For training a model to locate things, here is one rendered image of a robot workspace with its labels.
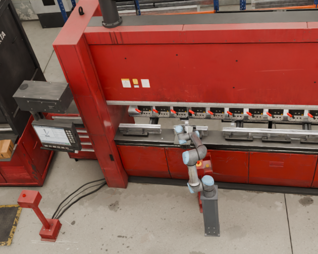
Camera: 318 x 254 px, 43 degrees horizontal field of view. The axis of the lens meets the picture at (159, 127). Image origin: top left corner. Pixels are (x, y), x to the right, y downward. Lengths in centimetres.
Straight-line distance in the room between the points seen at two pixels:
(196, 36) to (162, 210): 235
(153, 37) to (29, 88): 131
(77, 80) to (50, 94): 35
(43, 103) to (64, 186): 198
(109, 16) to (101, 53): 40
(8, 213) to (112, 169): 155
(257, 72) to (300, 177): 155
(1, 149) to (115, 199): 156
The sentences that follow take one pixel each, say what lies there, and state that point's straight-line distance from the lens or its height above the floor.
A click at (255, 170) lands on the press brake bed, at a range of 485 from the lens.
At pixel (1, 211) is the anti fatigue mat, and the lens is 583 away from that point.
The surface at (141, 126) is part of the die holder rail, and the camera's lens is 472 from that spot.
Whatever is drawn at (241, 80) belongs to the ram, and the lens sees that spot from 400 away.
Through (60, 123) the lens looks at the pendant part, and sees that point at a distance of 412.
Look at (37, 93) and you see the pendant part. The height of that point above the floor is 195.
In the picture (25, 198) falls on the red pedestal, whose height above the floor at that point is 80.
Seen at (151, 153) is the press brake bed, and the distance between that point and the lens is 483.
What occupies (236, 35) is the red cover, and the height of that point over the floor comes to 224.
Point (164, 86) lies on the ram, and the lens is 416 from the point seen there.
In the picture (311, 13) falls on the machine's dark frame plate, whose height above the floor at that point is 230.
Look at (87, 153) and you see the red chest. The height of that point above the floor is 25.
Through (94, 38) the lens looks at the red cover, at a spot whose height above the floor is 223.
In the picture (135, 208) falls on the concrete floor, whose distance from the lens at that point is 520.
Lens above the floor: 429
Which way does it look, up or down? 45 degrees down
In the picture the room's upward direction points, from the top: 11 degrees counter-clockwise
